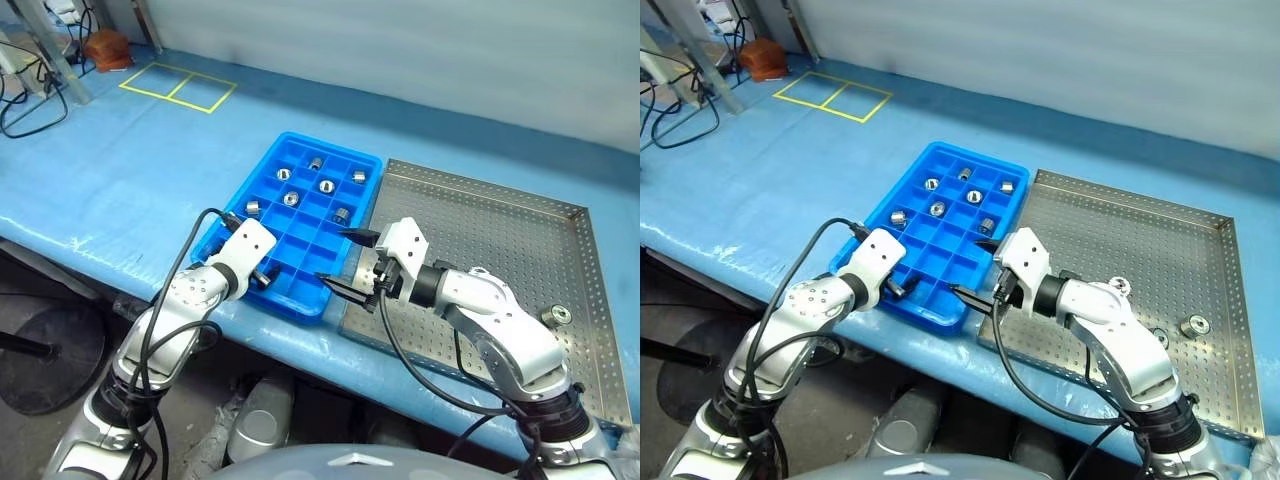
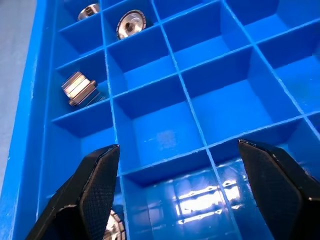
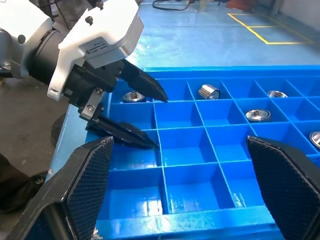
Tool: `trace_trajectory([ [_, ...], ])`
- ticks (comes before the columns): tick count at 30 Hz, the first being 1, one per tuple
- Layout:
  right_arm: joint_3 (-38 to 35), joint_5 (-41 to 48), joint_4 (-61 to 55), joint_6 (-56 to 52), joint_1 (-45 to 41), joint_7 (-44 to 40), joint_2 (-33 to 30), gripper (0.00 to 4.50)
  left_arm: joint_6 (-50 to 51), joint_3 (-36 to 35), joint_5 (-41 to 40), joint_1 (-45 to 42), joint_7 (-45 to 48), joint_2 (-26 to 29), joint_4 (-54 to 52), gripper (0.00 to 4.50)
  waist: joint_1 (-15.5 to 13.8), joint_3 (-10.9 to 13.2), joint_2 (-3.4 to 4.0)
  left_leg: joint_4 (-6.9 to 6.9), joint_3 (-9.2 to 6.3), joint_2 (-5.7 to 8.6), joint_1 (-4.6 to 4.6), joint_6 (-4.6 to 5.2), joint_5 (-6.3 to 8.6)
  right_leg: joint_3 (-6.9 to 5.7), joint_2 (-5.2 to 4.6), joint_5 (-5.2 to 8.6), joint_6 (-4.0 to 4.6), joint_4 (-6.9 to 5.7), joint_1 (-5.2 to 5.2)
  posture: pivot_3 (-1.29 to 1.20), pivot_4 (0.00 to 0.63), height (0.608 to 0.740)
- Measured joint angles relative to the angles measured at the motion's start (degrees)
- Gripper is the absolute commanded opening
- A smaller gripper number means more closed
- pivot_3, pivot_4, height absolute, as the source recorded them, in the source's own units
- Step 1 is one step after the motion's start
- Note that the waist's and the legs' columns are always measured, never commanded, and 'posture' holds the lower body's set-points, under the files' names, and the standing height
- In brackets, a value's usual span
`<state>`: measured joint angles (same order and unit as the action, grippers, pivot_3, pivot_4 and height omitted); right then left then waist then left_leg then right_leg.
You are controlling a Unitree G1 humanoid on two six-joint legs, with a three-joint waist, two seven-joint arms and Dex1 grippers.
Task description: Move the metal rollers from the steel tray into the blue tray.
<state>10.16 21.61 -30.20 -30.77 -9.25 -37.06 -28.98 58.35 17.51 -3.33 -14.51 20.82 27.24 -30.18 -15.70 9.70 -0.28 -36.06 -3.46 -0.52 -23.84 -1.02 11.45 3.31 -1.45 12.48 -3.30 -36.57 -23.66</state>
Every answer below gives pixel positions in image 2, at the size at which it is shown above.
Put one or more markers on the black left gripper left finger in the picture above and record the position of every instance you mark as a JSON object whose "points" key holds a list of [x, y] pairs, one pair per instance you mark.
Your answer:
{"points": [[85, 200]]}

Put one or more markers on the blue compartment tray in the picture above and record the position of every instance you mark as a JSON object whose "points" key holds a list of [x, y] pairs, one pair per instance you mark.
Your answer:
{"points": [[160, 125]]}

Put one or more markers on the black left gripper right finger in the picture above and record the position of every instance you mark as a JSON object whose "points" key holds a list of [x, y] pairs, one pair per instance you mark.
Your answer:
{"points": [[280, 190]]}

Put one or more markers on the metal roller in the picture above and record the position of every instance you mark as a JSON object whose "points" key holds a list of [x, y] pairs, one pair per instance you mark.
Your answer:
{"points": [[78, 90], [130, 25], [87, 12], [115, 227]]}

